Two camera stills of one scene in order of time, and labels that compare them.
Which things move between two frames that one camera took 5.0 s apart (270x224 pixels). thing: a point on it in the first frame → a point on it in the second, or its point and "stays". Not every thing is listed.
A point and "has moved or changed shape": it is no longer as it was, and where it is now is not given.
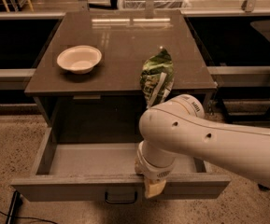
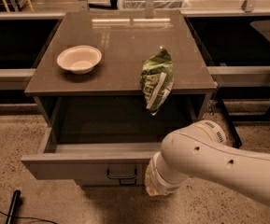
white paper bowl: (79, 59) stays
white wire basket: (161, 3) stays
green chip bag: (156, 78) stays
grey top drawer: (106, 172) has moved or changed shape
